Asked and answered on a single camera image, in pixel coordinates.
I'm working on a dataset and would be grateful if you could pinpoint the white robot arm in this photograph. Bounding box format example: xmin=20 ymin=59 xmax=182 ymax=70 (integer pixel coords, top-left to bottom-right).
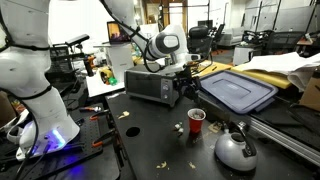
xmin=0 ymin=0 xmax=200 ymax=161

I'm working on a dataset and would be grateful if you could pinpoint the black office chair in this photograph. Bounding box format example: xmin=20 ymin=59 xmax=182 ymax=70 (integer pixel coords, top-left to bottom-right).
xmin=187 ymin=25 xmax=213 ymax=58

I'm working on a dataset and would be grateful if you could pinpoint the open laptop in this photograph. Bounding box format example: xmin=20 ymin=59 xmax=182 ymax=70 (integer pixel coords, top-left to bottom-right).
xmin=107 ymin=21 xmax=131 ymax=44

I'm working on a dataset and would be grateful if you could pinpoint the wrapped candy green brown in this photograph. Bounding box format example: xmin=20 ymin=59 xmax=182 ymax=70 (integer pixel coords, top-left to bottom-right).
xmin=173 ymin=122 xmax=183 ymax=131
xmin=177 ymin=128 xmax=184 ymax=137

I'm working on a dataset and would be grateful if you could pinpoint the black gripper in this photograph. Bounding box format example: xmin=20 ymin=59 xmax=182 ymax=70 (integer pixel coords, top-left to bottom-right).
xmin=175 ymin=72 xmax=201 ymax=100

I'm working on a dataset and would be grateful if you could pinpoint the silver kettle black handle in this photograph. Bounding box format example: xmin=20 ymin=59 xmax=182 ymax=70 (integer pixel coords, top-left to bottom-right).
xmin=215 ymin=122 xmax=258 ymax=172

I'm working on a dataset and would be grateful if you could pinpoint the grey toaster oven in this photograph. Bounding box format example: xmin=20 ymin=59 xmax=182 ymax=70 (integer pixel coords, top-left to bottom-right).
xmin=124 ymin=64 xmax=180 ymax=107

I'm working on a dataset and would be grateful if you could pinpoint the orange handled clamp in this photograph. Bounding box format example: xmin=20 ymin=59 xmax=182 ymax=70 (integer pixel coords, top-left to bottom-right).
xmin=79 ymin=106 xmax=102 ymax=112
xmin=91 ymin=129 xmax=116 ymax=148

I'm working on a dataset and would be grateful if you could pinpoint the blue plastic bin lid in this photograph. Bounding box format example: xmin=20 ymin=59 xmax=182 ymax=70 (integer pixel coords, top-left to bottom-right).
xmin=200 ymin=70 xmax=278 ymax=114

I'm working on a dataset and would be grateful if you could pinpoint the red plastic cup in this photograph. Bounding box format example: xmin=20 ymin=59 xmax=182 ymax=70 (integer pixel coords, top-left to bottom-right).
xmin=187 ymin=108 xmax=206 ymax=133

